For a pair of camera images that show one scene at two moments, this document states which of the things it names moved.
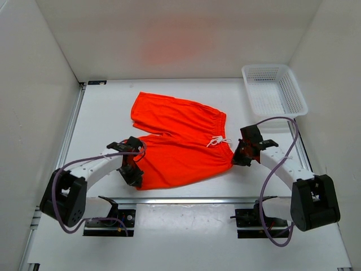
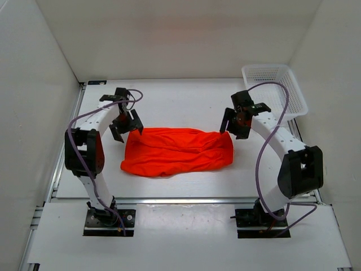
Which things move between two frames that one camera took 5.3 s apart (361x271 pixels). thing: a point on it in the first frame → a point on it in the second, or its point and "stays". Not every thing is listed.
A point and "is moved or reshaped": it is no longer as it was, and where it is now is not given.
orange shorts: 193,141 is moved or reshaped
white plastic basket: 273,91 stays
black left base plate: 120,223 stays
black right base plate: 249,225 stays
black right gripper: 237,159 → 229,114
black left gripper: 131,180 → 134,123
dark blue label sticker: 96,82 stays
